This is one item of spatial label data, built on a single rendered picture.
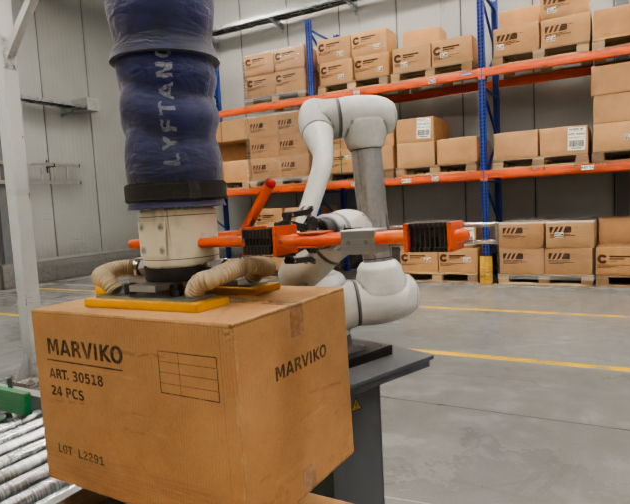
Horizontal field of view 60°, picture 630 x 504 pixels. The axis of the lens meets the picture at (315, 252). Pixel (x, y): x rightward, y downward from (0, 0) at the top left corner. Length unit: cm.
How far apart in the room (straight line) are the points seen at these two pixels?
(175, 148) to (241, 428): 58
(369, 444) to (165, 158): 119
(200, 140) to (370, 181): 74
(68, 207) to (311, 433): 1144
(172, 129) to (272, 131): 836
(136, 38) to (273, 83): 843
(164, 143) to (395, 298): 94
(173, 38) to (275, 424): 80
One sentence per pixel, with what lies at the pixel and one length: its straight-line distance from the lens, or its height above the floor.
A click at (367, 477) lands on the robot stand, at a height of 35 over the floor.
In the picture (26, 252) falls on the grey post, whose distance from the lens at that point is 473.
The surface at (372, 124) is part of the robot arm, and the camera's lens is 181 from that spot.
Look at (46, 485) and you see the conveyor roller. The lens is 178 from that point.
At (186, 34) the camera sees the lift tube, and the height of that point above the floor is 164.
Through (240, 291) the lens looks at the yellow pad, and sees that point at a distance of 125.
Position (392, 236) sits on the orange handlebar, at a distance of 97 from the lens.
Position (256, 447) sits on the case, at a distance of 105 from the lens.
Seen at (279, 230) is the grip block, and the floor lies 122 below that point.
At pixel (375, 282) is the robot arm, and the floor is 101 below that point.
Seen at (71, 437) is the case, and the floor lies 78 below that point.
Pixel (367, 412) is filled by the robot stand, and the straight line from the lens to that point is 190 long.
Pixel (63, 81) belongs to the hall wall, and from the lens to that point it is 1283.
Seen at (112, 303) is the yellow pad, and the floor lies 108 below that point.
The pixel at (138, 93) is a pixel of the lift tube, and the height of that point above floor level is 152.
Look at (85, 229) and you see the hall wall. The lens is 1266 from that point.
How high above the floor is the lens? 127
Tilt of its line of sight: 5 degrees down
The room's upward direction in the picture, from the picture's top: 3 degrees counter-clockwise
